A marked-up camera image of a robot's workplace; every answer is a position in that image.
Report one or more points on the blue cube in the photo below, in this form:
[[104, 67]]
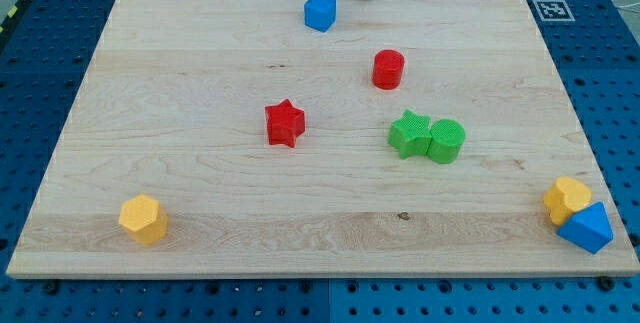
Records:
[[320, 15]]

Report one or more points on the red star block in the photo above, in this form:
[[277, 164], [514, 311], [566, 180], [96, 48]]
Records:
[[284, 123]]

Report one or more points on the green star block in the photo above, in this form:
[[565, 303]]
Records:
[[410, 135]]

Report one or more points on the red cylinder block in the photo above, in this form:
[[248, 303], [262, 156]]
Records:
[[388, 69]]

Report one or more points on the green cylinder block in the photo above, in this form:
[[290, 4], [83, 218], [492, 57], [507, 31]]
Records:
[[448, 137]]

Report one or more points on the wooden board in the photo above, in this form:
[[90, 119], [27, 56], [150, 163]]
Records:
[[172, 106]]

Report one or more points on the yellow hexagon block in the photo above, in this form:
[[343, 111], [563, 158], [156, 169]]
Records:
[[143, 219]]

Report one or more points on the yellow heart block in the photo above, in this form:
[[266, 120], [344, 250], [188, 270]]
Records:
[[565, 197]]

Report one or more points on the white fiducial marker tag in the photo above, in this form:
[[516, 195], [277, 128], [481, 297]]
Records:
[[553, 10]]

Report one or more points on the blue triangle block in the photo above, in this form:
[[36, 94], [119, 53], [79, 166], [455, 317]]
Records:
[[589, 229]]

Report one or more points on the black yellow hazard tape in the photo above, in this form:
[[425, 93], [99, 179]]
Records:
[[14, 16]]

